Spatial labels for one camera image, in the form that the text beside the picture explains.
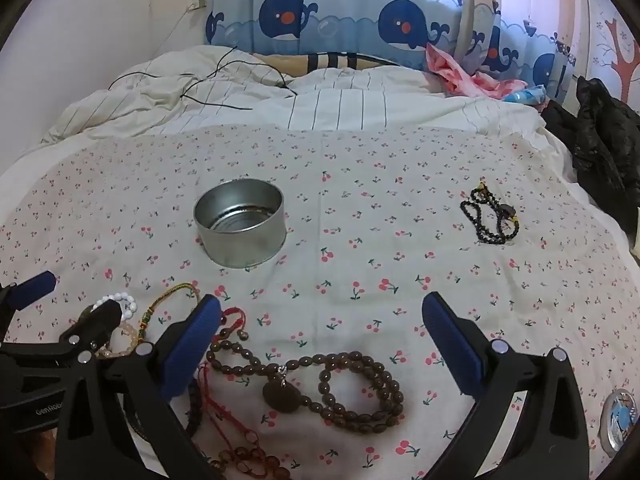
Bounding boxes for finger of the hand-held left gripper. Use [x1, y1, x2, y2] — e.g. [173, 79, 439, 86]
[0, 270, 57, 341]
[0, 302, 123, 361]

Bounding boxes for pale peach bead bracelet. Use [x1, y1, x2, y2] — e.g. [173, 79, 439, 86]
[95, 322, 139, 361]

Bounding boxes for black bead bracelet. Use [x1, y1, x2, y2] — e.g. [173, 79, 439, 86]
[460, 178, 518, 247]

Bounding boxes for red knotted cord bracelet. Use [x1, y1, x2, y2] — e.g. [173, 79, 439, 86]
[197, 360, 261, 466]

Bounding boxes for white bead bracelet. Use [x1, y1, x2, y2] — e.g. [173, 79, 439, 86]
[92, 292, 137, 321]

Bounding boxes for pink patterned cloth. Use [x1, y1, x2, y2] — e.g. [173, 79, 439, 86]
[425, 44, 526, 98]

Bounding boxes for multicolour braided cord bracelet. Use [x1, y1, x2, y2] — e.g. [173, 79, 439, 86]
[137, 282, 201, 341]

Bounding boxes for brown oval bead necklace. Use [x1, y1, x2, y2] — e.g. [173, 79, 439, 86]
[206, 335, 405, 436]

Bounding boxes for red string bell bracelet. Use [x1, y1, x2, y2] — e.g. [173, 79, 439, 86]
[219, 307, 249, 341]

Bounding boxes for round metal tin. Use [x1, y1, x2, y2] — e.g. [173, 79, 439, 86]
[193, 178, 287, 269]

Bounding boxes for light blue packet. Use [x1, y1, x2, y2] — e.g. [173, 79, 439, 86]
[502, 85, 546, 106]

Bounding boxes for thin black cable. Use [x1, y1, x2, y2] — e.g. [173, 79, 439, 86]
[110, 46, 298, 111]

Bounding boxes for dark small bead bracelet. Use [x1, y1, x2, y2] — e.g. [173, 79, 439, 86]
[186, 379, 207, 436]

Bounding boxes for tan striped pillow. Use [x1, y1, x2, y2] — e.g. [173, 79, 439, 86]
[252, 51, 401, 77]

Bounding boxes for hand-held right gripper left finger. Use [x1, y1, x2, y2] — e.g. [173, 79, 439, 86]
[54, 294, 223, 480]

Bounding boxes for black padded jacket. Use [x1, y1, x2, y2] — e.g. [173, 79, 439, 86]
[542, 76, 640, 241]

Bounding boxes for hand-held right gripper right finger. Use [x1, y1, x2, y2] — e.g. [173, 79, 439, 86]
[421, 291, 591, 480]

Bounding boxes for cherry print bed sheet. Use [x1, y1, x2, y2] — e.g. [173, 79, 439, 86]
[0, 125, 640, 480]

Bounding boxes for blue whale print curtain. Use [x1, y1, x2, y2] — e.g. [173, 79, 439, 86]
[204, 0, 581, 101]

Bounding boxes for amber bead bracelet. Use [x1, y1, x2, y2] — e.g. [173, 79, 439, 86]
[207, 447, 292, 480]

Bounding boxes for round printed tin lid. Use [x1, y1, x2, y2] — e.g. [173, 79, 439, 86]
[600, 389, 638, 456]

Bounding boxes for white striped duvet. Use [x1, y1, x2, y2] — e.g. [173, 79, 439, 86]
[40, 45, 606, 201]

